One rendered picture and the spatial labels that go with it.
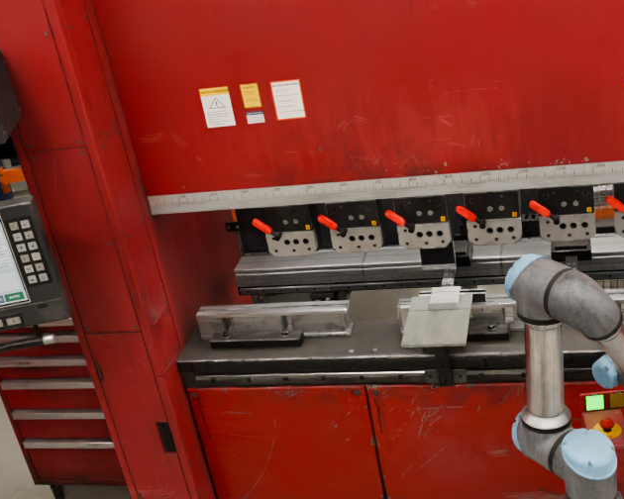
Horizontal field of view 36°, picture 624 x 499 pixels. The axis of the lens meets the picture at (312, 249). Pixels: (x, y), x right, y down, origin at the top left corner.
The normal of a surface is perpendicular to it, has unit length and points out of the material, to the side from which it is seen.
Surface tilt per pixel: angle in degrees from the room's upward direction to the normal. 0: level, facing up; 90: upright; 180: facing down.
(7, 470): 0
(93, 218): 90
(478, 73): 90
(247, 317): 90
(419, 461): 90
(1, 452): 0
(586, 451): 7
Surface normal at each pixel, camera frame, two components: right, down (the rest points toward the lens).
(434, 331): -0.18, -0.88
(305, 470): -0.21, 0.47
